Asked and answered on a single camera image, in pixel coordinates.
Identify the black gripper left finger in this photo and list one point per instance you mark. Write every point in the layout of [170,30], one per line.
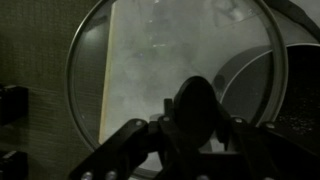
[119,156]

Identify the glass pot lid black knob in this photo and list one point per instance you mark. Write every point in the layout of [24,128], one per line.
[191,149]

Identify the grey top coffee table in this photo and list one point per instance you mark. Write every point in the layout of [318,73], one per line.
[155,45]

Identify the dark grey fabric sofa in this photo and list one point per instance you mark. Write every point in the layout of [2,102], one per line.
[35,36]

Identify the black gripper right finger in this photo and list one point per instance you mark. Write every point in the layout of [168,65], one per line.
[270,151]

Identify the black cooking pot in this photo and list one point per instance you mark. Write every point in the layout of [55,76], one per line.
[293,93]

